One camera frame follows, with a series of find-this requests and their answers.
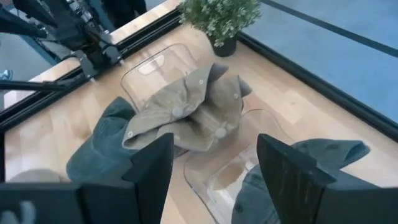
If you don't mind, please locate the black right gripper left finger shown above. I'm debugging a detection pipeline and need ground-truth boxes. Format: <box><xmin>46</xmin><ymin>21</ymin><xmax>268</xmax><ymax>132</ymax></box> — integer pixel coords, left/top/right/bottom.
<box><xmin>122</xmin><ymin>132</ymin><xmax>175</xmax><ymax>224</ymax></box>

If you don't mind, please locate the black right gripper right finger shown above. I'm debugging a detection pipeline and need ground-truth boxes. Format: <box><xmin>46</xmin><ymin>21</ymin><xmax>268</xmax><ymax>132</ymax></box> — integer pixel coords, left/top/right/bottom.
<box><xmin>256</xmin><ymin>133</ymin><xmax>338</xmax><ymax>224</ymax></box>

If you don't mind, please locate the dark green baseball cap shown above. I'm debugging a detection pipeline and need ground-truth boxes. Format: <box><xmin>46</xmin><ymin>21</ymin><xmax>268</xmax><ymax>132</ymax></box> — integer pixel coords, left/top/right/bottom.
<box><xmin>231</xmin><ymin>138</ymin><xmax>371</xmax><ymax>224</ymax></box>
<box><xmin>65</xmin><ymin>95</ymin><xmax>139</xmax><ymax>185</ymax></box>

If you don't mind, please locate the beige baseball cap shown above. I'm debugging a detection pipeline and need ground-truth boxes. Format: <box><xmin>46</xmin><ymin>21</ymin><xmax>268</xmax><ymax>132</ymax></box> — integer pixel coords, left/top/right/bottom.
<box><xmin>122</xmin><ymin>63</ymin><xmax>230</xmax><ymax>151</ymax></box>
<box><xmin>157</xmin><ymin>74</ymin><xmax>254</xmax><ymax>154</ymax></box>

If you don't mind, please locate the green potted artificial plant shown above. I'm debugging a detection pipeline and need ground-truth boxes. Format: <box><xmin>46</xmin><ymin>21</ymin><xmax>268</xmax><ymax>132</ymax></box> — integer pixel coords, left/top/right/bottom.
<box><xmin>178</xmin><ymin>0</ymin><xmax>262</xmax><ymax>58</ymax></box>

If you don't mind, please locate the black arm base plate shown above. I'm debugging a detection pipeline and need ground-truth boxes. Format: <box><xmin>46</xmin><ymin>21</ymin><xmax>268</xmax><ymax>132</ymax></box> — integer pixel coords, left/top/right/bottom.
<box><xmin>73</xmin><ymin>46</ymin><xmax>123</xmax><ymax>80</ymax></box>

